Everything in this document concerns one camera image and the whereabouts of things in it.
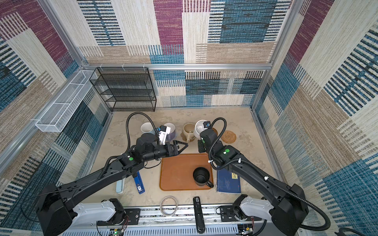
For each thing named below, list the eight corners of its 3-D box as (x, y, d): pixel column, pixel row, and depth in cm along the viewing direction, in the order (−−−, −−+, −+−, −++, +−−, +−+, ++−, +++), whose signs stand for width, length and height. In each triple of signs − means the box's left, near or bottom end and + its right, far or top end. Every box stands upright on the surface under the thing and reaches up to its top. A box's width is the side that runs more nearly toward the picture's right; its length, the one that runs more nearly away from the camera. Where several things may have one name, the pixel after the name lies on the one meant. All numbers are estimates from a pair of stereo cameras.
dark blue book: (216, 191, 83) (217, 190, 81) (216, 170, 90) (217, 168, 89) (241, 194, 82) (242, 193, 80) (239, 172, 89) (239, 170, 88)
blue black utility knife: (140, 194, 82) (138, 193, 79) (134, 176, 88) (132, 174, 85) (146, 191, 83) (144, 189, 80) (140, 173, 89) (138, 171, 86)
